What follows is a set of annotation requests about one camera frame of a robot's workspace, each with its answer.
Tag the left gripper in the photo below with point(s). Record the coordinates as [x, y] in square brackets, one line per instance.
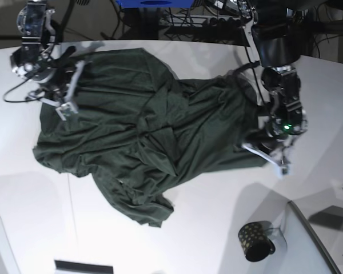
[275, 147]

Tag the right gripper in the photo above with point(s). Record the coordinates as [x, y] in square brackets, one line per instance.
[56, 78]

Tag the dark green t-shirt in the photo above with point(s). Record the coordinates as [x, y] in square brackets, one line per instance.
[140, 131]

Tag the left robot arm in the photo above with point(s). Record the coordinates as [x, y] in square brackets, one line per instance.
[271, 32]

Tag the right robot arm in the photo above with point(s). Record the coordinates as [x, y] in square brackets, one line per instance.
[37, 27]

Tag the grey metal side table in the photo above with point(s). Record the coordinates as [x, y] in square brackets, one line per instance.
[315, 241]

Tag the black mug with gold dots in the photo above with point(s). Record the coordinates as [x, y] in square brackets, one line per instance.
[255, 242]

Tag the blue box with oval hole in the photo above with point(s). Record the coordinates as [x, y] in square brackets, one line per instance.
[154, 3]

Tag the black power strip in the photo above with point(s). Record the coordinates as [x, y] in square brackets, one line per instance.
[175, 20]

